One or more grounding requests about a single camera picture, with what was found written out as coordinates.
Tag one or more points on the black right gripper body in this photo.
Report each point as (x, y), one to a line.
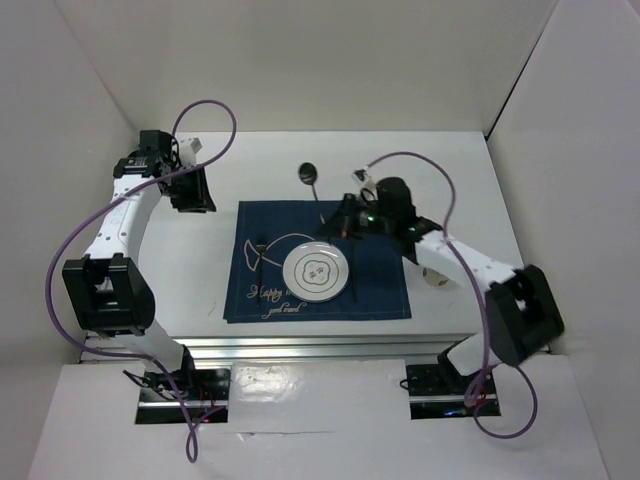
(365, 220)

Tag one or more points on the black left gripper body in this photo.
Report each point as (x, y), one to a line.
(187, 191)

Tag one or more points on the black table knife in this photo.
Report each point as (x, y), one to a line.
(353, 268)

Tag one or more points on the black spoon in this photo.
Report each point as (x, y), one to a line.
(308, 175)

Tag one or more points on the white round plate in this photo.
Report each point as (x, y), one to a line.
(315, 272)

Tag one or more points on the navy fish placemat cloth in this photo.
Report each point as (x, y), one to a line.
(382, 290)

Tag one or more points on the black fork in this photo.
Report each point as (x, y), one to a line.
(261, 246)

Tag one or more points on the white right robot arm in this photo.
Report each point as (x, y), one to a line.
(518, 311)

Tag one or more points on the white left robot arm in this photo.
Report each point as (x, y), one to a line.
(109, 294)

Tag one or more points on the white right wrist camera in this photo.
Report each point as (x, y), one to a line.
(365, 183)

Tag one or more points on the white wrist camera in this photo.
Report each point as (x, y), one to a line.
(365, 183)
(188, 149)

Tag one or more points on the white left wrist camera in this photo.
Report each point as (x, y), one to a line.
(188, 149)

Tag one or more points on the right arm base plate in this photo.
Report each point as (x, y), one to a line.
(432, 395)

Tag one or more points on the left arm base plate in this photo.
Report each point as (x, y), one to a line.
(207, 396)

